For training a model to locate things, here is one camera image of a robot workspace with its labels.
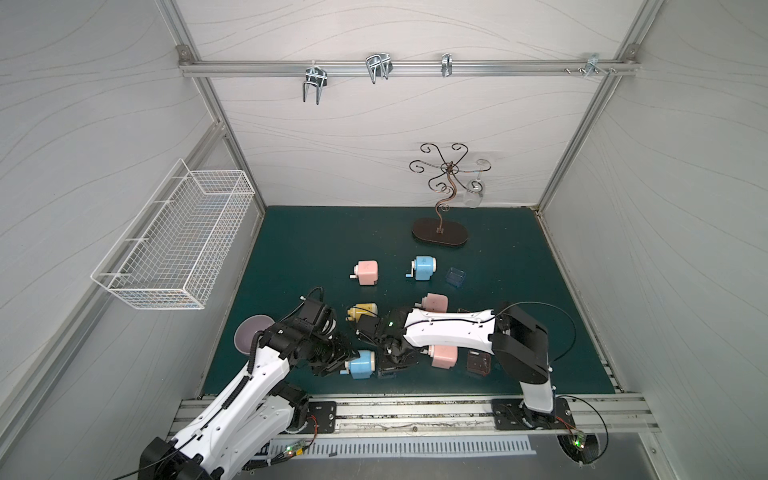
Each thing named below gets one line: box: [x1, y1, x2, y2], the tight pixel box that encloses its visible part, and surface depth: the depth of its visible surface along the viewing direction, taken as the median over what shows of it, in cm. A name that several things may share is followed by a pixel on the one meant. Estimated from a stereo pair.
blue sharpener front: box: [340, 350, 376, 379], surface depth 77 cm
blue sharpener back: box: [405, 256, 437, 281], surface depth 97 cm
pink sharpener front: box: [428, 344, 458, 370], surface depth 79 cm
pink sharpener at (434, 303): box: [414, 293, 448, 313], surface depth 89 cm
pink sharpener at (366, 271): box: [349, 260, 379, 286], surface depth 97 cm
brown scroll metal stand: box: [409, 142, 483, 246], surface depth 97 cm
